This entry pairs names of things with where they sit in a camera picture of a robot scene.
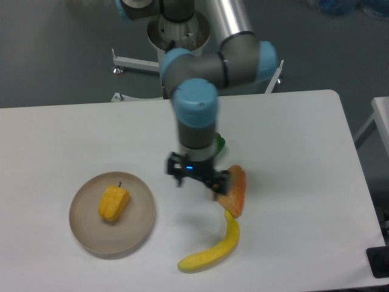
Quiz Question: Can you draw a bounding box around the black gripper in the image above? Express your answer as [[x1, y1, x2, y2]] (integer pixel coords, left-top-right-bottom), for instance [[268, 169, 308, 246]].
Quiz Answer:
[[167, 152, 230, 195]]

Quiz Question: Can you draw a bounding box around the yellow toy pepper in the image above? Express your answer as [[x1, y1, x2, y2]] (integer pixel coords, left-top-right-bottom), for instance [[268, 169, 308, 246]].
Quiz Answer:
[[98, 181, 130, 222]]

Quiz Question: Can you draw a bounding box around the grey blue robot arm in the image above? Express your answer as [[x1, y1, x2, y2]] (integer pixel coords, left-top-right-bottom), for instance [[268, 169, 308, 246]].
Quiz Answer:
[[116, 1, 278, 195]]

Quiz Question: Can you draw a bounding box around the green toy pepper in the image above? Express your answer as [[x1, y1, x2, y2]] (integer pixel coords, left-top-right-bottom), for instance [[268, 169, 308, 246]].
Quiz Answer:
[[215, 133, 226, 156]]

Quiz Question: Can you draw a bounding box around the beige round plate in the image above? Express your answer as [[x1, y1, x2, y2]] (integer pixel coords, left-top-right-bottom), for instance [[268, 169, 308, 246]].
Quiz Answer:
[[69, 172, 156, 259]]

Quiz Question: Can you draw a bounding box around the orange toy sandwich slice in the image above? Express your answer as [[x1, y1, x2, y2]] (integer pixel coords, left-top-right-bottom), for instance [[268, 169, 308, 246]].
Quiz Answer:
[[216, 165, 246, 218]]

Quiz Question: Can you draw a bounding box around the yellow toy banana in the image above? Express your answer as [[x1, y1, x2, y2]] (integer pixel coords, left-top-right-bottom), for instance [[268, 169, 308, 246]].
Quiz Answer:
[[177, 210, 240, 272]]

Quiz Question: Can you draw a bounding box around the white side table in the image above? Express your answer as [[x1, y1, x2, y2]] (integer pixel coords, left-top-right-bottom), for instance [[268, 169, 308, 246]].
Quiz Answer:
[[354, 96, 389, 247]]

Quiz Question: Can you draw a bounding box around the black device at table edge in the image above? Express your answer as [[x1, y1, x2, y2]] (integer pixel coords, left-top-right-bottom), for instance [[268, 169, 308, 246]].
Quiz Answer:
[[366, 246, 389, 279]]

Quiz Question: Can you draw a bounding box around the blue object top right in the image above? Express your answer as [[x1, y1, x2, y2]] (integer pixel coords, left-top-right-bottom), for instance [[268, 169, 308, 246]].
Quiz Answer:
[[308, 0, 388, 21]]

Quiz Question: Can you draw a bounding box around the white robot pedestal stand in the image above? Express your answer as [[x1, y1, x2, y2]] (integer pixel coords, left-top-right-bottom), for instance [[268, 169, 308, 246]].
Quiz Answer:
[[112, 1, 282, 99]]

